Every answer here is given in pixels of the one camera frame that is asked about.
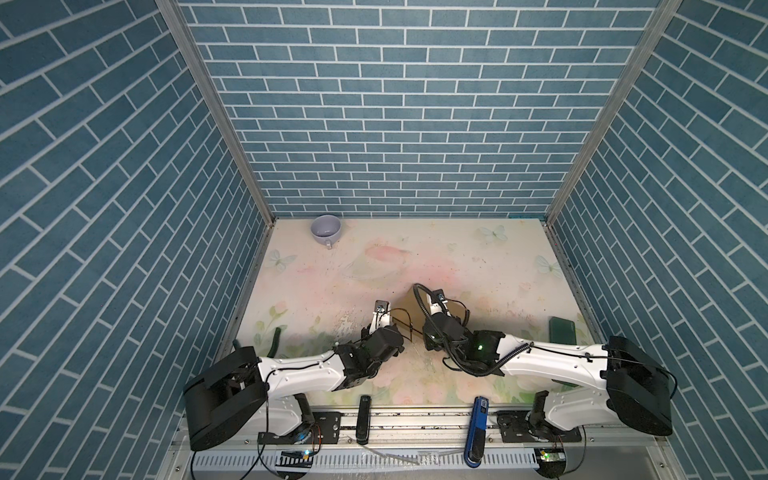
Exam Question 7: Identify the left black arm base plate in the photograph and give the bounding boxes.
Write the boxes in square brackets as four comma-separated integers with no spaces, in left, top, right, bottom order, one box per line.
[258,411,343,445]

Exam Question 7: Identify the green handled pliers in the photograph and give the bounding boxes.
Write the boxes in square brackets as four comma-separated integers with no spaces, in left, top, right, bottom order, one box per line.
[232,323,287,358]

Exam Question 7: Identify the brown cardboard paper box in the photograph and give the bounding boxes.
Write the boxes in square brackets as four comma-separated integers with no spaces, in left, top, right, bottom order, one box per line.
[391,284,432,342]

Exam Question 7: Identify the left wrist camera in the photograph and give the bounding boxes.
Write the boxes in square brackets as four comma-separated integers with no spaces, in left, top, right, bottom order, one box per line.
[369,300,391,334]

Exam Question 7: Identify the dark green phone case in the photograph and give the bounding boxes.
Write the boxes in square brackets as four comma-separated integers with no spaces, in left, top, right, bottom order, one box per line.
[548,317,578,345]

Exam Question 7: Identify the lavender ceramic cup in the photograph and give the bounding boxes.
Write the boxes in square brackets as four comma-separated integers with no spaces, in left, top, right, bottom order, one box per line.
[310,215,343,249]

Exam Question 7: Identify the aluminium corner post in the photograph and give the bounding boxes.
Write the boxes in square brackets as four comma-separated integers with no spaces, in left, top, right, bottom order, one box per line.
[156,0,275,228]
[544,0,684,227]

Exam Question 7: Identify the black marker pen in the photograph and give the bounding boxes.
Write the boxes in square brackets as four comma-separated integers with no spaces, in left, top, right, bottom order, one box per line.
[355,395,372,446]

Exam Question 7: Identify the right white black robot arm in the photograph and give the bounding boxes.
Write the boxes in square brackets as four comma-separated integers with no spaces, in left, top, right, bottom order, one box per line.
[412,283,677,438]

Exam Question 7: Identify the left aluminium corner post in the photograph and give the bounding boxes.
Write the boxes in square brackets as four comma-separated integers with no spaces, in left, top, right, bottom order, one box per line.
[156,0,275,228]

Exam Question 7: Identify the right aluminium corner post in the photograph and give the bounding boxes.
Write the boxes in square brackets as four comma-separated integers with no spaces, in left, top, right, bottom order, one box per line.
[544,0,684,227]

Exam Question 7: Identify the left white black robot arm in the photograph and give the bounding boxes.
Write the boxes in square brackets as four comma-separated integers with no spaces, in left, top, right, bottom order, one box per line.
[183,325,404,451]

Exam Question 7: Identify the aluminium front rail frame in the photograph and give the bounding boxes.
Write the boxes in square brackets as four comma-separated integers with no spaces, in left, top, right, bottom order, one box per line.
[157,406,684,479]

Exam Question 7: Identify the blue black stapler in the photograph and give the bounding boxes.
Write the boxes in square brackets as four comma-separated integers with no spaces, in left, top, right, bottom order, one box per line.
[463,396,489,468]

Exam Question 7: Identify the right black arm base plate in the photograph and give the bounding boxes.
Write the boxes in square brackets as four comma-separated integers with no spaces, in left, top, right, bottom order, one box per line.
[497,410,583,443]

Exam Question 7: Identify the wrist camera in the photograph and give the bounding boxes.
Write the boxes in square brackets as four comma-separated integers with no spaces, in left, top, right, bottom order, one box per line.
[429,289,450,315]
[369,300,391,334]

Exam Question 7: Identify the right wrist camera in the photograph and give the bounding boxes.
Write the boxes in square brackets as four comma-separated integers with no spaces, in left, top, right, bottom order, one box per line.
[429,289,450,315]

